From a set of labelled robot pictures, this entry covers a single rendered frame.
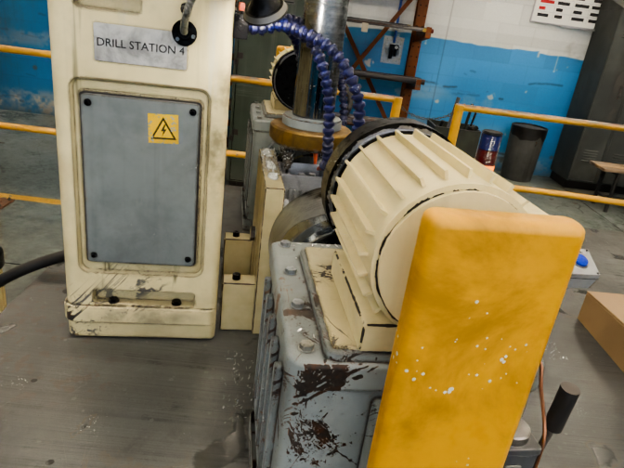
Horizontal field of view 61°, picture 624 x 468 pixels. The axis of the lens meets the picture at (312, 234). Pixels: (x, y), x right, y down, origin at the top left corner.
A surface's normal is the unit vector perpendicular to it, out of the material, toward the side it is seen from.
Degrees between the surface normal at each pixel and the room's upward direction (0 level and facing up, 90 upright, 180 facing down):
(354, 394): 90
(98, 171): 90
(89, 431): 0
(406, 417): 90
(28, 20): 90
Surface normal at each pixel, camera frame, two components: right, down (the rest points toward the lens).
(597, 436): 0.12, -0.91
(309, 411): 0.13, 0.40
